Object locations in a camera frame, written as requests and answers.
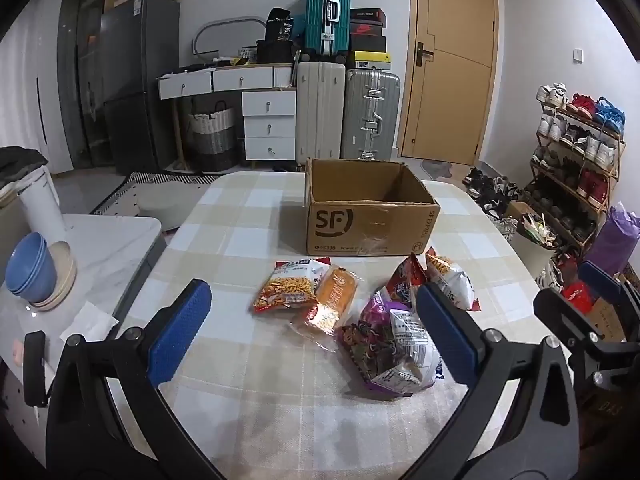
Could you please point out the yellow black shoe box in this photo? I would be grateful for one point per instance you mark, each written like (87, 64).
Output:
(372, 60)

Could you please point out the white marble side table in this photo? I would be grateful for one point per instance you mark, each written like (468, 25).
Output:
(100, 260)

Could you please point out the white light switch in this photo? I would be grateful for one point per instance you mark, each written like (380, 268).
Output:
(578, 55)

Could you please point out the stack of beige plates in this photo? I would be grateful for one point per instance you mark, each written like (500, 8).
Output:
(65, 280)

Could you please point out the dark glass cabinet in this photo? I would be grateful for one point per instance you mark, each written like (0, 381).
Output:
(82, 60)

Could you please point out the patterned rug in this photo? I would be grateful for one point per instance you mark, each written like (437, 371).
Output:
(125, 192)

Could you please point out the cardboard box of clutter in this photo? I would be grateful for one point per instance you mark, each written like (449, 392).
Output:
(530, 227)

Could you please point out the wooden shoe rack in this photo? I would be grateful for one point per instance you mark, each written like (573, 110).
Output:
(615, 180)

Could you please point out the arched mirror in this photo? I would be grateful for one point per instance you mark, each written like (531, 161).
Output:
(225, 21)

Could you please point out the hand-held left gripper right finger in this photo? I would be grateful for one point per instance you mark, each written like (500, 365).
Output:
(445, 330)

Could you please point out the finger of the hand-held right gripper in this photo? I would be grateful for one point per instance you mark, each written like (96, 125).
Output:
(598, 276)
(560, 312)

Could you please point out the purple snack packet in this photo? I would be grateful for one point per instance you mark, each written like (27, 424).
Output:
(380, 355)

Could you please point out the grey door mat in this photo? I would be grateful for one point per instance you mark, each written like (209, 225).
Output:
(435, 169)

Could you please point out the black storage box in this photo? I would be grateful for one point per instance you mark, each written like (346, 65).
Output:
(275, 52)

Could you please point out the stack of blue bowls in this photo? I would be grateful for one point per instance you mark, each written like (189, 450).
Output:
(32, 270)

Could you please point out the beige suitcase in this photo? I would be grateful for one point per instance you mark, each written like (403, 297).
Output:
(320, 110)

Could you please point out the purple bag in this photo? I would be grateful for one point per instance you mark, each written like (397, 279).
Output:
(617, 240)

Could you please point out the white desk with drawers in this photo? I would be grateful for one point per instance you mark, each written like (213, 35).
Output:
(267, 125)

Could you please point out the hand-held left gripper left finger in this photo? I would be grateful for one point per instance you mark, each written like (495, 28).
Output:
(180, 330)

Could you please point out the red logo shoe box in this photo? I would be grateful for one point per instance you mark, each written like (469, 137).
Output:
(367, 27)

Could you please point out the white tissue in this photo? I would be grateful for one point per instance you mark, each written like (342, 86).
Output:
(90, 322)

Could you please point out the silver suitcase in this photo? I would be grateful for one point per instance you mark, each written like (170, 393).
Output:
(370, 115)

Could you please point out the white orange stick snack bag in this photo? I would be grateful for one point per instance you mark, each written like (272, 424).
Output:
(450, 275)
(285, 285)

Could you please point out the dark cloth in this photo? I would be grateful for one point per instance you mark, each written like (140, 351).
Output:
(20, 162)

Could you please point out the white kettle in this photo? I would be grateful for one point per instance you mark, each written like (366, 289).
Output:
(42, 205)

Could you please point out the shoe rack with shoes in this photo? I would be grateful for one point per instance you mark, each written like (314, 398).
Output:
(592, 145)

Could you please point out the pile of dark shoes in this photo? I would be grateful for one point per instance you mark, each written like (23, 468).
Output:
(492, 192)

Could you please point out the small brown cardboard box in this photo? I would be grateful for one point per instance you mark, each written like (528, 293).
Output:
(607, 317)

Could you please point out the red blue label chip bag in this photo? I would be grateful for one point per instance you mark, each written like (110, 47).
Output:
(402, 280)

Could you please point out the grey refrigerator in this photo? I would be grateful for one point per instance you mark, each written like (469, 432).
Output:
(135, 85)

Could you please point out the clear red label snack packet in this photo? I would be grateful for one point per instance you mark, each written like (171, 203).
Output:
(320, 320)

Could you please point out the orange bread packet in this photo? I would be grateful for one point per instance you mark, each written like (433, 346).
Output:
(337, 290)

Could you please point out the teal suitcase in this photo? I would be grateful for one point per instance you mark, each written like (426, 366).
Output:
(327, 10)

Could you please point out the grey white laundry basket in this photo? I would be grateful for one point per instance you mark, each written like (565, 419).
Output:
(212, 135)

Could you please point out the wooden door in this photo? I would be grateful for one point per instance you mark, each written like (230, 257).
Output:
(450, 85)

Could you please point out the small white basket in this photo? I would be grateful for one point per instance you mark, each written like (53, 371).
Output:
(247, 52)

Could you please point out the black paper bag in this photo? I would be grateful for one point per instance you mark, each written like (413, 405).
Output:
(279, 25)

